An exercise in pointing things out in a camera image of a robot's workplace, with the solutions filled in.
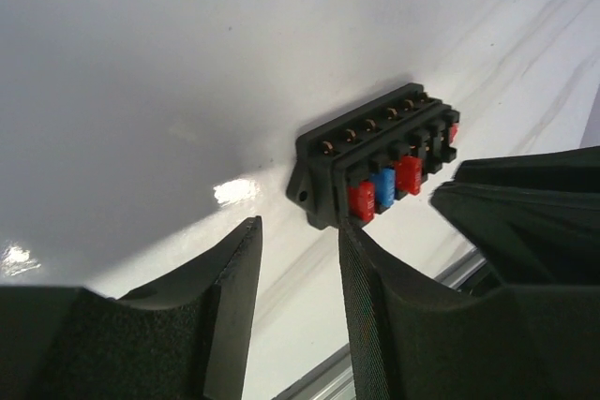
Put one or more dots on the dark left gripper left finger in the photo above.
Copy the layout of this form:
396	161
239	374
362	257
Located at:
184	335

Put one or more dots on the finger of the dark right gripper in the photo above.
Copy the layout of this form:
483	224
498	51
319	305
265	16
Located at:
534	218

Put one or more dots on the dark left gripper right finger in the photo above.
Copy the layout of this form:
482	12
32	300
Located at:
543	341

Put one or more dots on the red blade fuse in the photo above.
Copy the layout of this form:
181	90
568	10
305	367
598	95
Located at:
362	201
409	175
452	132

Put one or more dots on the black fuse box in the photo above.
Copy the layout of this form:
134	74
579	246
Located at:
346	150

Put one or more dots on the blue blade fuse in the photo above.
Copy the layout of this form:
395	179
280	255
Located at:
385	186

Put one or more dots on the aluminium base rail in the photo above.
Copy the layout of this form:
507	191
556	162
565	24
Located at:
412	315

